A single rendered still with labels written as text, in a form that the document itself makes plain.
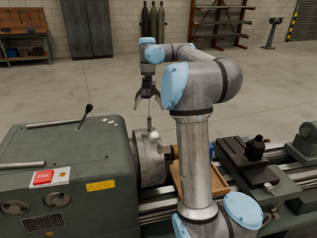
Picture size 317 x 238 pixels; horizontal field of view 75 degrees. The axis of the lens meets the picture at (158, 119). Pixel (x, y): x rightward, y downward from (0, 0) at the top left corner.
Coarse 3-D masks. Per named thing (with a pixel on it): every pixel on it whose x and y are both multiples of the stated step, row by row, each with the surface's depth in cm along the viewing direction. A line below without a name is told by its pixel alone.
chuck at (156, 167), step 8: (144, 128) 113; (152, 128) 112; (144, 136) 105; (152, 136) 105; (144, 144) 101; (152, 144) 102; (160, 144) 103; (152, 152) 100; (152, 160) 100; (160, 160) 101; (152, 168) 100; (160, 168) 101; (152, 176) 102; (160, 176) 103; (152, 184) 106
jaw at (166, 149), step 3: (159, 147) 103; (162, 147) 103; (165, 147) 104; (168, 147) 105; (171, 147) 110; (159, 150) 102; (162, 150) 102; (165, 150) 104; (168, 150) 104; (171, 150) 109; (159, 153) 102; (165, 153) 104; (168, 153) 106; (171, 153) 109; (174, 153) 112
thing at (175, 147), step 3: (171, 144) 118; (174, 147) 116; (177, 147) 116; (174, 150) 114; (177, 150) 115; (177, 153) 115; (168, 156) 115; (171, 156) 115; (174, 156) 114; (177, 156) 115; (174, 159) 115; (177, 159) 117
